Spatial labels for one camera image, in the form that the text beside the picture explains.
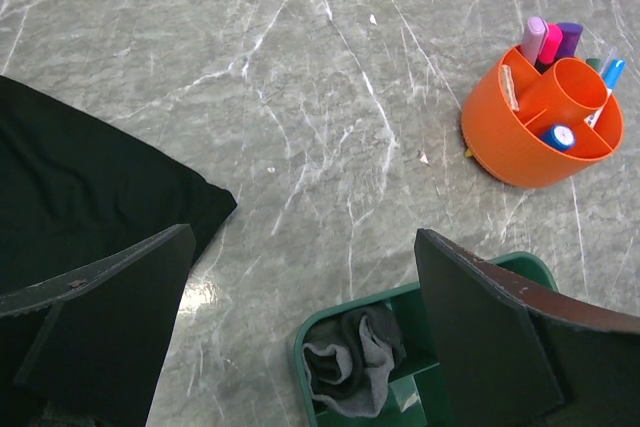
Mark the purple black highlighter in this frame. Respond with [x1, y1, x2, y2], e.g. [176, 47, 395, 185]
[555, 22, 584, 61]

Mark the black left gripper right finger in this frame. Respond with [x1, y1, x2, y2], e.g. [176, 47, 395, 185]
[414, 229, 639, 426]

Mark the orange round pen holder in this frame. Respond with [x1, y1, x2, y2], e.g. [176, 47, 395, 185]
[461, 47, 625, 189]

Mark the green compartment tray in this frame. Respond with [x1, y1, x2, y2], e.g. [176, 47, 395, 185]
[292, 250, 560, 427]

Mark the grey folded cloth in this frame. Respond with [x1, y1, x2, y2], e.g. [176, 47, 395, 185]
[302, 303, 406, 418]

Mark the lilac highlighter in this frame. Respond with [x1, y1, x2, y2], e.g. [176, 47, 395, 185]
[519, 16, 548, 65]

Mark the white blue marker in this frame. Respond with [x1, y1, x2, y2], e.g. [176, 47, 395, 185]
[586, 59, 626, 128]

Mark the pink black highlighter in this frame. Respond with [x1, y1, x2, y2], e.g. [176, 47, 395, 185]
[535, 24, 563, 74]

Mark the tan eraser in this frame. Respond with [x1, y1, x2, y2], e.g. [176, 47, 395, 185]
[500, 64, 520, 112]

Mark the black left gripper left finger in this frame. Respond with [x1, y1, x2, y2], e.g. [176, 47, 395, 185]
[1, 224, 195, 426]

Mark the black cloth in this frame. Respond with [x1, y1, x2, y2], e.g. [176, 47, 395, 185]
[1, 77, 237, 293]

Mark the white green marker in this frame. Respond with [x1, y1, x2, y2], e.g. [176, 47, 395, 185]
[585, 57, 601, 71]

